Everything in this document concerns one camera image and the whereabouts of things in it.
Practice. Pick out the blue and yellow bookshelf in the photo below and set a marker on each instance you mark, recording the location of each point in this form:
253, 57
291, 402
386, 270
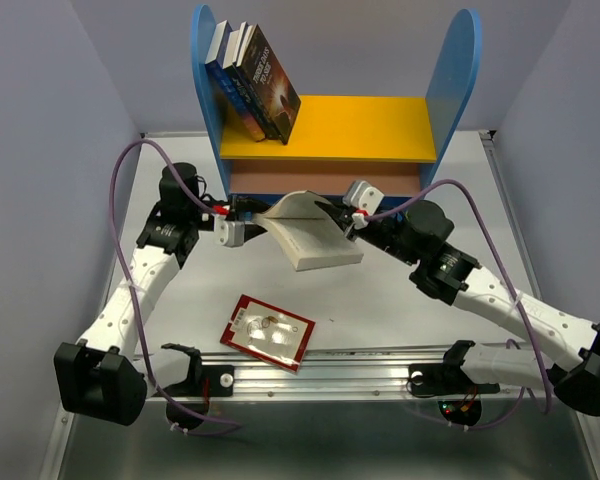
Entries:
397, 143

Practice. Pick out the Three Days To See book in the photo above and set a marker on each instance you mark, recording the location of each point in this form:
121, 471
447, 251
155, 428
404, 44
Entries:
272, 85

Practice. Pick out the red bordered cream book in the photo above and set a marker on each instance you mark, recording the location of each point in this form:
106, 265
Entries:
268, 333

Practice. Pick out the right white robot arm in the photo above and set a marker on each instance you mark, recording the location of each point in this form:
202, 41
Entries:
563, 357

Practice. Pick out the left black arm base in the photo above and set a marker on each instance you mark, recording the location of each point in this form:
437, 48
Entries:
181, 373

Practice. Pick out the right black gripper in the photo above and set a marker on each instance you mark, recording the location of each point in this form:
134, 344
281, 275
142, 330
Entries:
341, 215

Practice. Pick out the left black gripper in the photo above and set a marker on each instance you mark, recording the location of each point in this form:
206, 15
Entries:
238, 204

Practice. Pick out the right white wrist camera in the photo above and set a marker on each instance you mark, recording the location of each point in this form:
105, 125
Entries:
363, 196

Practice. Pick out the blue Jane Eyre book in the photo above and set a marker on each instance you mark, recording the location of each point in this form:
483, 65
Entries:
215, 56

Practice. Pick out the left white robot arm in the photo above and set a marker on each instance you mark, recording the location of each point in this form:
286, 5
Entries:
108, 373

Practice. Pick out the aluminium mounting rail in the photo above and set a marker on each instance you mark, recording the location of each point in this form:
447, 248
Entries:
359, 375

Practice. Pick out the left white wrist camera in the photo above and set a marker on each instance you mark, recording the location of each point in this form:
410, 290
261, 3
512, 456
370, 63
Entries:
229, 233

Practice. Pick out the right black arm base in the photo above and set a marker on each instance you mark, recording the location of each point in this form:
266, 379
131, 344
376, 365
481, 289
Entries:
460, 402

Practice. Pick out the dark sunset paperback book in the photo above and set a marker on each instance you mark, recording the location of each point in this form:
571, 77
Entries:
306, 233

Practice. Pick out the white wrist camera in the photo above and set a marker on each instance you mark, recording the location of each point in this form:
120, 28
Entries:
363, 196
229, 233

